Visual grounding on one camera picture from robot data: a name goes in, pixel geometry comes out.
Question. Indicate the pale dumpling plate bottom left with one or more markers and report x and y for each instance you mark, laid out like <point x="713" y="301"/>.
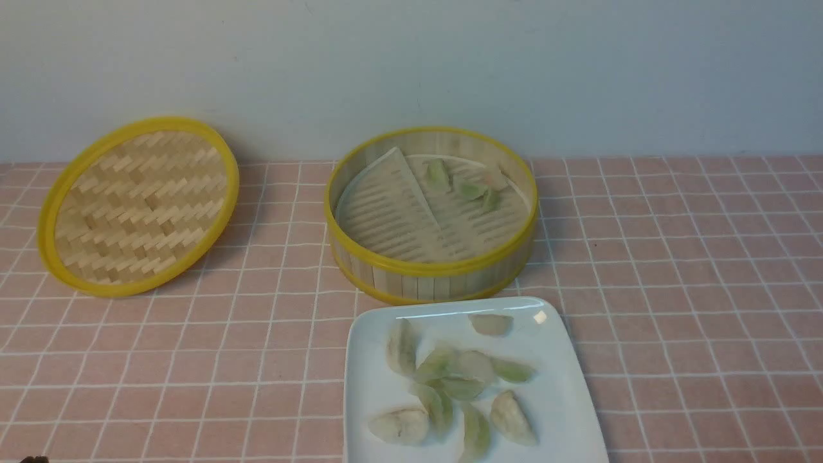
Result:
<point x="403" y="426"/>

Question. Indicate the green dumpling plate middle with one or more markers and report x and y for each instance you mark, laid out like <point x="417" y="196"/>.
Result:
<point x="461" y="389"/>

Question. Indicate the yellow rimmed bamboo steamer lid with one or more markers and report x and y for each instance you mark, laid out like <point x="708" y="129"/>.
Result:
<point x="138" y="207"/>

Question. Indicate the dark object at table edge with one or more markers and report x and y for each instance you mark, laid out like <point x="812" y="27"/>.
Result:
<point x="35" y="459"/>

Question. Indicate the white folded steamer liner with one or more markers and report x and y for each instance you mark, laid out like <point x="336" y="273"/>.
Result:
<point x="390" y="210"/>

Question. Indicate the pale dumpling in steamer right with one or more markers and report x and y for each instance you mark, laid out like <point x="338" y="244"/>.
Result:
<point x="495" y="179"/>

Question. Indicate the green dumpling plate centre left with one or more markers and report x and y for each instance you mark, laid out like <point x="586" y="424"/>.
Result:
<point x="436" y="365"/>

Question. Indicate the white square plate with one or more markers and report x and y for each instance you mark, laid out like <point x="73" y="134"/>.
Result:
<point x="556" y="401"/>

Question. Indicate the pale dumpling plate bottom right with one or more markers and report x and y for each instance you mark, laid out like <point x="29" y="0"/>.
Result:
<point x="510" y="420"/>

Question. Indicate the green dumpling plate bottom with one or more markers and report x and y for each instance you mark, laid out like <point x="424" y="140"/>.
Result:
<point x="477" y="434"/>

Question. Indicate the pale dumpling plate centre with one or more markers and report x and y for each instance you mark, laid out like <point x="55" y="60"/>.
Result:
<point x="473" y="365"/>

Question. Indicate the green dumpling plate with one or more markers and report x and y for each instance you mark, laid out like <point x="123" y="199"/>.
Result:
<point x="436" y="365"/>
<point x="512" y="371"/>
<point x="461" y="389"/>
<point x="477" y="434"/>
<point x="438" y="406"/>

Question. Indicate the green dumpling plate lower centre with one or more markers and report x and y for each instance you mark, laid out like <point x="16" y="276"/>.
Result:
<point x="438" y="406"/>

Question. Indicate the green dumpling plate right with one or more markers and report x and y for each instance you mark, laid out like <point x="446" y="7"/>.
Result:
<point x="512" y="371"/>

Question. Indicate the pink checkered tablecloth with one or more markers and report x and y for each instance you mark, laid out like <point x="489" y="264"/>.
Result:
<point x="691" y="288"/>

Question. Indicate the pale dumpling plate top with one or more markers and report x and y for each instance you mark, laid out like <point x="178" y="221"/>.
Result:
<point x="493" y="325"/>

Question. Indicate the pale dumpling plate left upright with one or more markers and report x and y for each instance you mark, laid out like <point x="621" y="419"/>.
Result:
<point x="401" y="348"/>

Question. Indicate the yellow rimmed bamboo steamer basket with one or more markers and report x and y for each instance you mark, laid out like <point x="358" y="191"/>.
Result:
<point x="399" y="282"/>

